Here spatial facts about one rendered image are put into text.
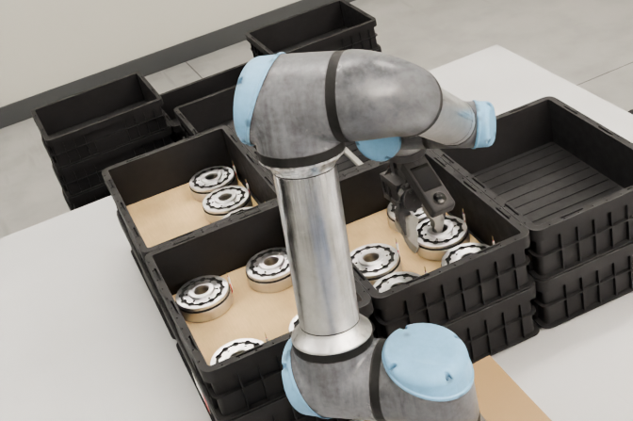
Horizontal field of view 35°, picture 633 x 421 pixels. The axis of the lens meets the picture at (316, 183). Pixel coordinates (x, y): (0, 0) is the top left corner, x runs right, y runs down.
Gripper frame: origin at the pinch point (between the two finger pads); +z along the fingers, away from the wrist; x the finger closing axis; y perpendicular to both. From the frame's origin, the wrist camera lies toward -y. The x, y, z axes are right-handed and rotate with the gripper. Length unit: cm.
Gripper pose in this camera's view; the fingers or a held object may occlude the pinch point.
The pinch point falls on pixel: (427, 243)
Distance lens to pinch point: 189.8
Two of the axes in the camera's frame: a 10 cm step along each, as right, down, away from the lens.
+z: 2.0, 8.4, 5.0
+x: -8.7, 3.8, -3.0
